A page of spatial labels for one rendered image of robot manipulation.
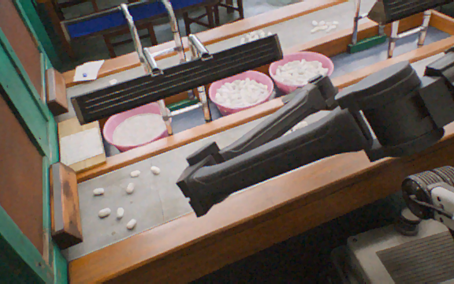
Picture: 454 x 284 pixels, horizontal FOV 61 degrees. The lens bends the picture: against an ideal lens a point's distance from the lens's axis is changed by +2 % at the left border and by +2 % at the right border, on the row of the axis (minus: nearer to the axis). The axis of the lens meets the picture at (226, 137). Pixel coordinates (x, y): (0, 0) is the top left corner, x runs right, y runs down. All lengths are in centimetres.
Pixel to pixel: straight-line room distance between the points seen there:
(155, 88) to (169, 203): 36
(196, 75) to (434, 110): 73
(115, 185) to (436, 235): 108
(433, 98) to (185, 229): 77
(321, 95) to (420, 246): 70
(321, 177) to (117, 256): 63
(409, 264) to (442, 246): 13
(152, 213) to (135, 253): 15
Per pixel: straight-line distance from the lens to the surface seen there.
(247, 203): 112
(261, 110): 144
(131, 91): 108
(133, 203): 125
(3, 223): 89
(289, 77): 167
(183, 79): 109
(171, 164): 132
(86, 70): 200
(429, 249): 144
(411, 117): 51
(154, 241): 111
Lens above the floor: 164
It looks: 41 degrees down
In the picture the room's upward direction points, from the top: 10 degrees counter-clockwise
